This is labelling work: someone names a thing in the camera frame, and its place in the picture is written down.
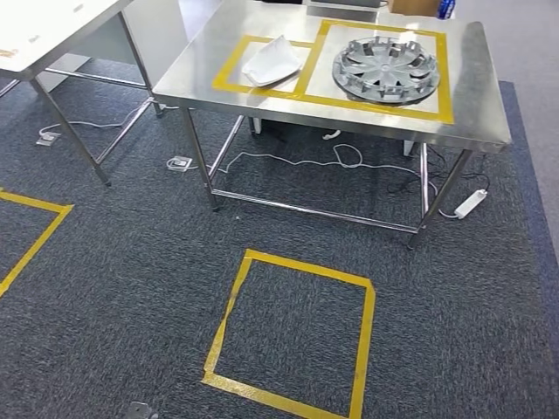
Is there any grey plastic wheel hubcap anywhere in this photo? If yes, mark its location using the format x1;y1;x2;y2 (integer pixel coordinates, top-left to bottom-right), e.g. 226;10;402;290
332;35;441;107

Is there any stainless steel workbench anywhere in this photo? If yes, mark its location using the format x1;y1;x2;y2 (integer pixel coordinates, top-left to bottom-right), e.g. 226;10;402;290
153;0;513;251

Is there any yellow floor tape square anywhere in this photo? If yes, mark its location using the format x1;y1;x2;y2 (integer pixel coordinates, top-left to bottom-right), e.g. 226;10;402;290
201;248;376;419
0;188;75;299

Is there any grey floor outlet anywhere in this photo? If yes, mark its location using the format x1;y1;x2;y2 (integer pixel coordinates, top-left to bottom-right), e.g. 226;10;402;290
166;155;193;173
36;130;62;148

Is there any white plastic mirror cover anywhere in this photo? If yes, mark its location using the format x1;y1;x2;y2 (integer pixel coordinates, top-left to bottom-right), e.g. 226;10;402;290
241;34;303;88

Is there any white power strip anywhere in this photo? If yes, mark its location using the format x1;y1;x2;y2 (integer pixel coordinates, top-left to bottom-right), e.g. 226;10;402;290
453;189;488;221

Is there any brown cardboard box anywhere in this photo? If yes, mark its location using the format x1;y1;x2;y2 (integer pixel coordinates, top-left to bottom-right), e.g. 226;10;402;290
388;0;442;17

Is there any steel table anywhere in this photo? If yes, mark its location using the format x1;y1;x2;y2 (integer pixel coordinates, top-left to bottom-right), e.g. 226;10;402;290
0;0;165;188

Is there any white floor cable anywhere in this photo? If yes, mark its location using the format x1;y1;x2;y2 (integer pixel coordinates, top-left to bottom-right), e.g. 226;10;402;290
187;142;459;221
39;104;180;137

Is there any black floor cable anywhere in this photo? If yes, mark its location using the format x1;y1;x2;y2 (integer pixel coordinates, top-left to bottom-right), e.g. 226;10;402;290
386;144;491;195

